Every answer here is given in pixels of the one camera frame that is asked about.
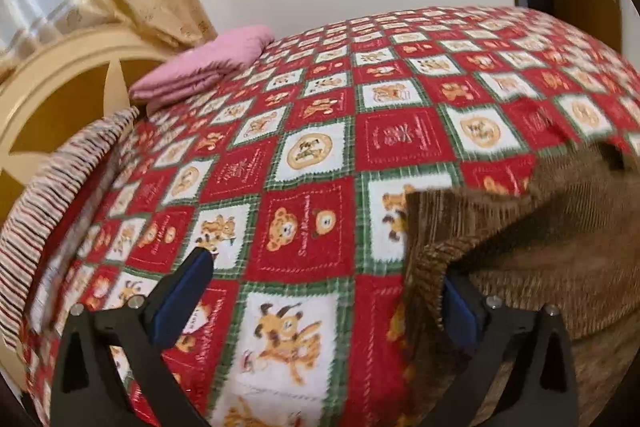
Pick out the brown knitted sweater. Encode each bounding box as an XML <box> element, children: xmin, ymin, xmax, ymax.
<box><xmin>404</xmin><ymin>141</ymin><xmax>639</xmax><ymax>426</ymax></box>

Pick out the striped pillow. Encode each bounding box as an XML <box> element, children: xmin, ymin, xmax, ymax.
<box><xmin>1</xmin><ymin>107</ymin><xmax>139</xmax><ymax>350</ymax></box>

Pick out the cream wooden headboard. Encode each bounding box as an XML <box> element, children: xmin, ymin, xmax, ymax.
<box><xmin>1</xmin><ymin>24</ymin><xmax>177</xmax><ymax>219</ymax></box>

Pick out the red patchwork bear bedspread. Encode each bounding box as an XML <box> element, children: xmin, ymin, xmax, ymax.
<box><xmin>19</xmin><ymin>4</ymin><xmax>640</xmax><ymax>427</ymax></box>

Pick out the folded pink blanket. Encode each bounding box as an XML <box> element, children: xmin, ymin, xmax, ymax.
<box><xmin>128</xmin><ymin>25</ymin><xmax>274</xmax><ymax>113</ymax></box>

